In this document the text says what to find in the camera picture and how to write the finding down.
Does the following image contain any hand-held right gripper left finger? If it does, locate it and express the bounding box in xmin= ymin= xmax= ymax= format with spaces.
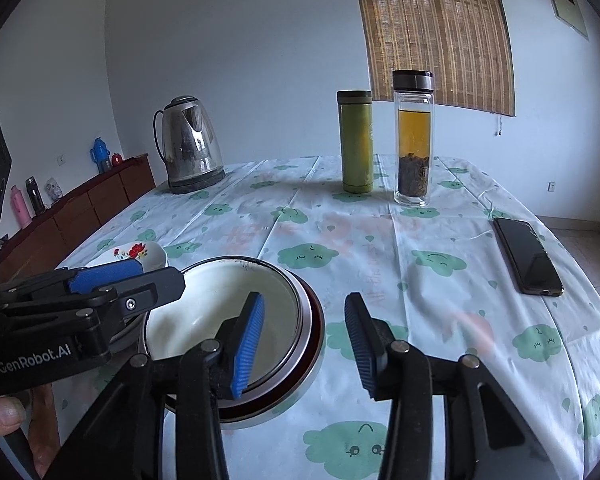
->
xmin=45 ymin=291 xmax=266 ymax=480

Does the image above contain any green thermos bottle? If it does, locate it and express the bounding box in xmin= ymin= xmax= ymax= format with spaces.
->
xmin=336 ymin=90 xmax=374 ymax=193

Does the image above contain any pink thermos flask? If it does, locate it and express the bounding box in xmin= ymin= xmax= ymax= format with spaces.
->
xmin=10 ymin=185 xmax=32 ymax=228

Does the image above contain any blue water bottle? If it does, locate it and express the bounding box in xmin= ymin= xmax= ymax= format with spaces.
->
xmin=90 ymin=137 xmax=112 ymax=176

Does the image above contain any black drinking bottle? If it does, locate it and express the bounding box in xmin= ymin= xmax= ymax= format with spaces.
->
xmin=25 ymin=176 xmax=47 ymax=216

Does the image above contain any person's left hand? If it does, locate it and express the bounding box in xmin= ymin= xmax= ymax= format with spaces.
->
xmin=0 ymin=395 xmax=31 ymax=436

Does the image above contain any bamboo window blind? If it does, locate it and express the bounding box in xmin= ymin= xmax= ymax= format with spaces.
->
xmin=351 ymin=0 xmax=517 ymax=117

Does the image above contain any green cloud print tablecloth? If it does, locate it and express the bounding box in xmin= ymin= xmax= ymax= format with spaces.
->
xmin=50 ymin=155 xmax=600 ymax=480

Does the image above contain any dark kettle base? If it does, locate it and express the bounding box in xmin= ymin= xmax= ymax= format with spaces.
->
xmin=169 ymin=169 xmax=227 ymax=195

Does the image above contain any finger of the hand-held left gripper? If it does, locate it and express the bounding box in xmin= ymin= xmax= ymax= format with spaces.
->
xmin=0 ymin=267 xmax=186 ymax=343
xmin=0 ymin=259 xmax=142 ymax=306

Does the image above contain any glass tea bottle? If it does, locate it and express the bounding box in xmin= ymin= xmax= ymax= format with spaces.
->
xmin=392 ymin=70 xmax=435 ymax=207

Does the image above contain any brown wooden sideboard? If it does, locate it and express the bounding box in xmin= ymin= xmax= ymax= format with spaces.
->
xmin=0 ymin=154 xmax=156 ymax=281

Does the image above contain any pink plastic bowl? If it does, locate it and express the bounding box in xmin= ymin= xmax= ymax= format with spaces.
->
xmin=165 ymin=280 xmax=327 ymax=428

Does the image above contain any stainless steel electric kettle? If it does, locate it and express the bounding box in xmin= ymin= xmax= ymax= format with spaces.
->
xmin=153 ymin=95 xmax=225 ymax=186

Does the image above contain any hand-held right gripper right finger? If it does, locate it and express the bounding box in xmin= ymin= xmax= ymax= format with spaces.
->
xmin=344 ymin=292 xmax=551 ymax=480

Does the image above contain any wall electrical panel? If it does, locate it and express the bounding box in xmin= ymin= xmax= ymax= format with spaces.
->
xmin=539 ymin=0 xmax=589 ymax=42

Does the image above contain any red flower white plate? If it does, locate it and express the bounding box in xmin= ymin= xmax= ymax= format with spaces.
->
xmin=87 ymin=241 xmax=168 ymax=271

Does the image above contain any black smartphone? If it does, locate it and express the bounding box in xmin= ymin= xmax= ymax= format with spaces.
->
xmin=493 ymin=217 xmax=565 ymax=297

